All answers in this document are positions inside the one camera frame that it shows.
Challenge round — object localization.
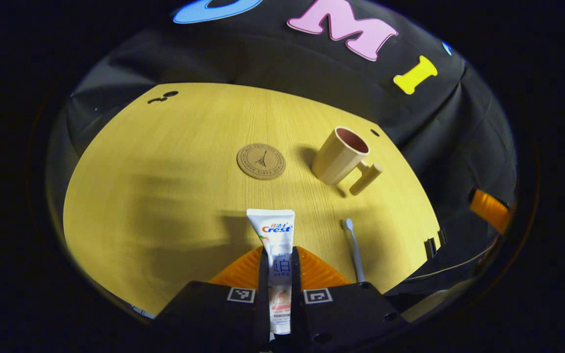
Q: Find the white toothpaste tube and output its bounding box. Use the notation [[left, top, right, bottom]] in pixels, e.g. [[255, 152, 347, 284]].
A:
[[246, 209, 296, 335]]

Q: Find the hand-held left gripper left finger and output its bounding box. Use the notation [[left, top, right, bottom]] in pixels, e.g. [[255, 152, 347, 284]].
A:
[[155, 245, 270, 353]]

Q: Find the black backdrop cloth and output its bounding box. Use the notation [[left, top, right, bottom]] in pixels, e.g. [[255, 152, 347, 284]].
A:
[[47, 0, 518, 314]]

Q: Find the beige cup with handle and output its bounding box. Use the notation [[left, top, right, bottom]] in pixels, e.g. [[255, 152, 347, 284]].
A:
[[311, 126, 384, 196]]

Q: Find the white toothbrush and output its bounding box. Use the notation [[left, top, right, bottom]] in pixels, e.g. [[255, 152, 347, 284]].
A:
[[340, 219, 365, 283]]

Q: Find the round cork coaster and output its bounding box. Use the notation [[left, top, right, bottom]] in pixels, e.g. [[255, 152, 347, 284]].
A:
[[236, 143, 286, 180]]

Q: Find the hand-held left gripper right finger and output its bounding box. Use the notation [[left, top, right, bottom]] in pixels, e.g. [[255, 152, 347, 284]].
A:
[[290, 245, 409, 353]]

